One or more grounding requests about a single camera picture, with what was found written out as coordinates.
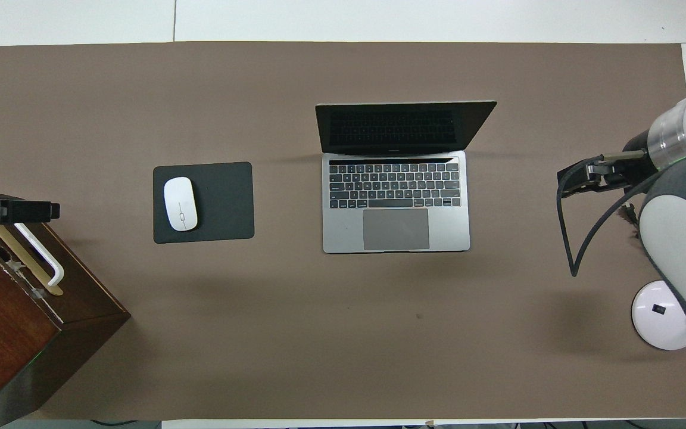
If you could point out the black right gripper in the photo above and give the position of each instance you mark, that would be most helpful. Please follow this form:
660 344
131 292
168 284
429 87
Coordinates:
639 161

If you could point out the silver grey laptop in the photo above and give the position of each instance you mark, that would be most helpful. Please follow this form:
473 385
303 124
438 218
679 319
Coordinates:
396 229

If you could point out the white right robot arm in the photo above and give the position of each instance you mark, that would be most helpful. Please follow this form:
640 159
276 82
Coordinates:
682 238

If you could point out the brown table mat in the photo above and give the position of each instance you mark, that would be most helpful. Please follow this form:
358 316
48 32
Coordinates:
81 107

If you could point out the dark brown wooden box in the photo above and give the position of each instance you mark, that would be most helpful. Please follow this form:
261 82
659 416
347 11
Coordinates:
9 333

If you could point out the white computer mouse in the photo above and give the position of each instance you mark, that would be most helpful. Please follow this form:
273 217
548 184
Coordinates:
180 202

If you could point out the white desk lamp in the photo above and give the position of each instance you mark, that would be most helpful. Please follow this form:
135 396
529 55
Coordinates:
658 328

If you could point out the black mouse pad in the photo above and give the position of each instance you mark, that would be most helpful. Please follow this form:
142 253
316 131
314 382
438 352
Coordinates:
224 202

